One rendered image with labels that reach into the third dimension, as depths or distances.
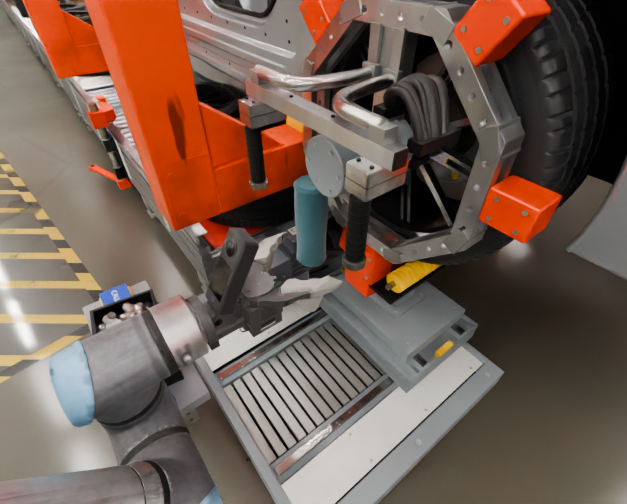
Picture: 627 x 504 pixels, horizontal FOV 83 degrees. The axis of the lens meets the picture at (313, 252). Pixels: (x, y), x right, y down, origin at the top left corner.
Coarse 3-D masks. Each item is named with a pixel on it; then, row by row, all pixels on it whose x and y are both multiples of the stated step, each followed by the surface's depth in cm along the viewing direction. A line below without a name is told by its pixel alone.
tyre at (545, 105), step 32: (448, 0) 62; (576, 0) 61; (544, 32) 54; (576, 32) 58; (512, 64) 58; (544, 64) 54; (576, 64) 57; (608, 64) 63; (512, 96) 59; (544, 96) 56; (576, 96) 58; (608, 96) 65; (544, 128) 58; (576, 128) 60; (544, 160) 60; (576, 160) 65; (384, 224) 100; (448, 256) 85; (480, 256) 78
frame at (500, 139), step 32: (352, 0) 67; (384, 0) 62; (416, 0) 62; (352, 32) 76; (416, 32) 60; (448, 32) 55; (320, 64) 82; (448, 64) 58; (320, 96) 93; (480, 96) 55; (480, 128) 57; (512, 128) 57; (480, 160) 60; (512, 160) 61; (480, 192) 62; (480, 224) 70; (384, 256) 91; (416, 256) 82
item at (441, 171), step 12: (432, 60) 86; (420, 72) 90; (432, 72) 88; (456, 96) 83; (456, 108) 82; (468, 132) 85; (456, 144) 86; (468, 144) 88; (468, 156) 89; (432, 168) 99; (444, 168) 96; (444, 180) 98; (456, 180) 95
